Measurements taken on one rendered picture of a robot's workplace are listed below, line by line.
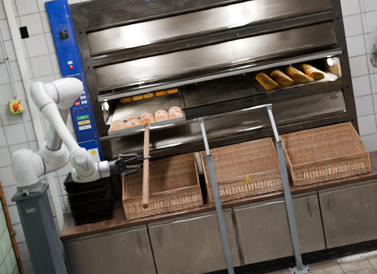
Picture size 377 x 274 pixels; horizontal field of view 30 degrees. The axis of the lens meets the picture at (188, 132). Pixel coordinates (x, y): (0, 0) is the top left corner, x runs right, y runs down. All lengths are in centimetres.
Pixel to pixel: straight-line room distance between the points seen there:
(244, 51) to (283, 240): 140
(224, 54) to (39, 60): 136
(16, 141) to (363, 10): 274
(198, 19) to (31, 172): 167
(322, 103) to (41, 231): 227
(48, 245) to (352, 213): 209
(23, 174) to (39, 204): 21
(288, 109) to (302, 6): 77
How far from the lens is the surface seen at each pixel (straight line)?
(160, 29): 519
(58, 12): 520
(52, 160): 459
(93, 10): 521
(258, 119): 532
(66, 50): 521
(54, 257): 470
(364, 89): 546
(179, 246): 497
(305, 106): 537
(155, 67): 521
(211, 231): 495
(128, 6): 520
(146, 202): 317
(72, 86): 422
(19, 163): 454
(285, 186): 485
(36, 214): 460
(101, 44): 521
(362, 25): 540
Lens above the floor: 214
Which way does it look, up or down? 12 degrees down
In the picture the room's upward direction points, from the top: 11 degrees counter-clockwise
